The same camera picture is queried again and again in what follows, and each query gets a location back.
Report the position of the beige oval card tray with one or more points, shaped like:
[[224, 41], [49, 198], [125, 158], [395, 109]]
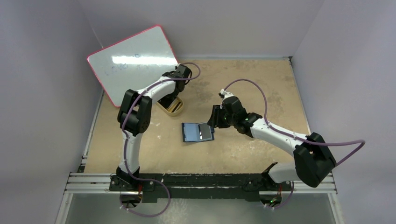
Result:
[[166, 109]]

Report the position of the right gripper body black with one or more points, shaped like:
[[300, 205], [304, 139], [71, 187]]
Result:
[[217, 115]]

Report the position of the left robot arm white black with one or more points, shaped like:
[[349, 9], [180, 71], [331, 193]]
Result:
[[134, 116]]

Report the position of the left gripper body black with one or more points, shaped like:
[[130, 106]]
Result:
[[171, 96]]

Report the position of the aluminium rail frame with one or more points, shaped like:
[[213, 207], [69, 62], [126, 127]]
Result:
[[99, 183]]

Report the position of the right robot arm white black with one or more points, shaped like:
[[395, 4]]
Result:
[[313, 160]]

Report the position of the whiteboard with pink frame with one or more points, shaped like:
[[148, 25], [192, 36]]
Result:
[[132, 63]]

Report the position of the blue leather card holder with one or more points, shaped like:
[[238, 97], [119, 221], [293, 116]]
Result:
[[190, 132]]

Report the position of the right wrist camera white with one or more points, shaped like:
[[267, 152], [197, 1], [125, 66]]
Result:
[[224, 94]]

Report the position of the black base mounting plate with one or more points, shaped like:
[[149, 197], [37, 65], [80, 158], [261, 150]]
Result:
[[153, 186]]

